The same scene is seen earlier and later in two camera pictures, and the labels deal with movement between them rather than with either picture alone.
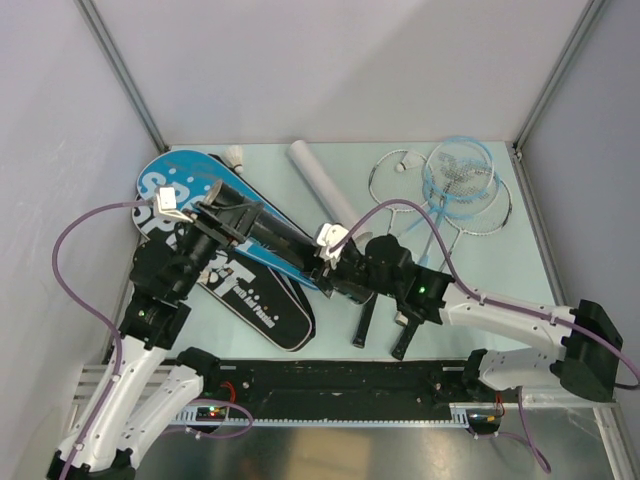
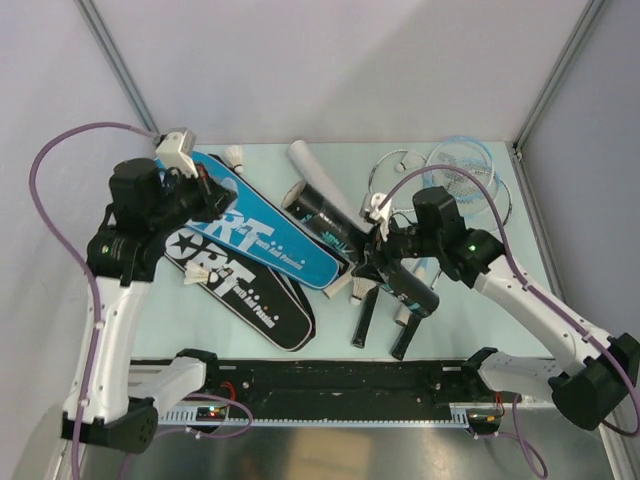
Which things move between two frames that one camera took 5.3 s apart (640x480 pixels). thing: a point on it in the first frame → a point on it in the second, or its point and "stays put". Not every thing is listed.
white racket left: [400, 182] stays put
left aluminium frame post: [125, 76] stays put
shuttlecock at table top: [233, 157] stays put
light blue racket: [459, 179] stays put
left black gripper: [228, 226] → [221, 198]
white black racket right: [473, 206] stays put
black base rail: [346, 388] stays put
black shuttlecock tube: [268, 225] → [396, 274]
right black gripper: [330, 270] → [377, 249]
